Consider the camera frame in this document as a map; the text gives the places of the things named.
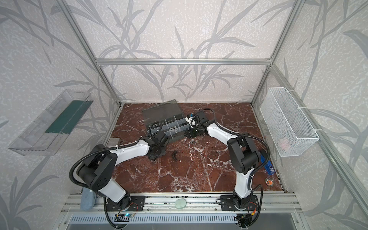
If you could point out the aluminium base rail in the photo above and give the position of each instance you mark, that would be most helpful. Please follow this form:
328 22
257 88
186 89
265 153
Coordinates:
209 202

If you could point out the clear plastic wall bin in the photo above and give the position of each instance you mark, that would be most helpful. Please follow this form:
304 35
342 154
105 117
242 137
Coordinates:
49 131

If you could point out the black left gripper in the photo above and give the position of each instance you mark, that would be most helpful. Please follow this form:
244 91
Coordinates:
162 138

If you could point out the green circuit board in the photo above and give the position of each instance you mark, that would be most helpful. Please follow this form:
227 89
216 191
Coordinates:
124 217

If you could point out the small round orange object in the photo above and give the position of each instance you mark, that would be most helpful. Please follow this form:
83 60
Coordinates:
269 182

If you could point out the aluminium horizontal frame bar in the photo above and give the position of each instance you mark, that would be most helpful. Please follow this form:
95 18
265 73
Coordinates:
180 61

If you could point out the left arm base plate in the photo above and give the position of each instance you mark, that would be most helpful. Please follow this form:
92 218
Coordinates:
127 203

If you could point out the blue stapler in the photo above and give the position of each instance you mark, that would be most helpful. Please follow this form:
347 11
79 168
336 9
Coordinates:
268 167

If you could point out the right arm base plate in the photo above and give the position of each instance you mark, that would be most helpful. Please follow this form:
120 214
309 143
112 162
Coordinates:
235 203

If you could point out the grey compartment organizer box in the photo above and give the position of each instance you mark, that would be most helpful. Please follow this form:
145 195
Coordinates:
167 117

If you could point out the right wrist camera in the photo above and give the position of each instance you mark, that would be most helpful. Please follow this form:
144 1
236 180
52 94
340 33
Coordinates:
191 120

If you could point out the white wire mesh basket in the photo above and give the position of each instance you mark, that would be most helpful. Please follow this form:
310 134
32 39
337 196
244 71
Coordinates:
290 129

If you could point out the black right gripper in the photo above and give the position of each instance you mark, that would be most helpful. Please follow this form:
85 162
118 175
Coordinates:
189 131

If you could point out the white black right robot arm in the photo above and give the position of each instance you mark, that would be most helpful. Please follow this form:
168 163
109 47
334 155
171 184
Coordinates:
248 153

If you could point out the black screw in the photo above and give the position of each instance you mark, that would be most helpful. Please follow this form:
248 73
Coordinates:
174 156

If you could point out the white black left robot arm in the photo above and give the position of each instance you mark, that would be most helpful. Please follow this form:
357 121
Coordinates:
94 171

